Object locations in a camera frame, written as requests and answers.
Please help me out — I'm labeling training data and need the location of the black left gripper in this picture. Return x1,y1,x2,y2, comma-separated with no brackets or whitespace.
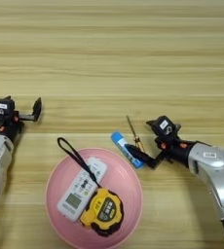
0,94,43,142

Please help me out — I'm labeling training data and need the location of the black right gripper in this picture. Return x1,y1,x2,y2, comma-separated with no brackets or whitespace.
126,119,200,169

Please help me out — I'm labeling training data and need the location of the blue glue stick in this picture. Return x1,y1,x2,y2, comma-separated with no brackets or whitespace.
110,130,145,169

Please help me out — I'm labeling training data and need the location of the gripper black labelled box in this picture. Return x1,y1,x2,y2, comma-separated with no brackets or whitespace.
0,97,16,119
150,115,182,139

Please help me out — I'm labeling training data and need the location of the yellow black tape measure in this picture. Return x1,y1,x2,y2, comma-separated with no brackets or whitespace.
56,136,125,237

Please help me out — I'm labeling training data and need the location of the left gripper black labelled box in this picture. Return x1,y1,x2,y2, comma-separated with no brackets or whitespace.
0,97,16,119

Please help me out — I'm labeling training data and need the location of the pink round plate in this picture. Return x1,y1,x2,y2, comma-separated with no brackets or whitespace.
45,147,143,249

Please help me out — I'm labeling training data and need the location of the white remote control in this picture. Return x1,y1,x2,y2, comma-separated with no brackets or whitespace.
56,157,108,223

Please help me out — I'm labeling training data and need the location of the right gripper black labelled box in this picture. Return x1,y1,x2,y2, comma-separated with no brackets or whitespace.
150,115,182,139

